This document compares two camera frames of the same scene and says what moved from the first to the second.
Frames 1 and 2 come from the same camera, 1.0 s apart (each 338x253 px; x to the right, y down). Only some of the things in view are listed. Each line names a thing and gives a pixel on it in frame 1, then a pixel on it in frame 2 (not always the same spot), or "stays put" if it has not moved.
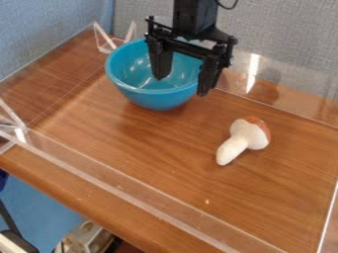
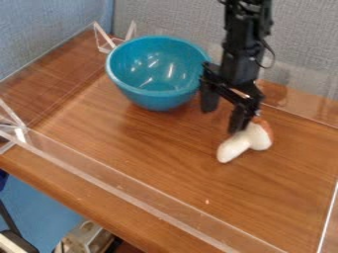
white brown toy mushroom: x=248 y=133 stays put
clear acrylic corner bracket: x=108 y=45 stays put
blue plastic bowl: x=129 y=69 stays put
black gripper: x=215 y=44 to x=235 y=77
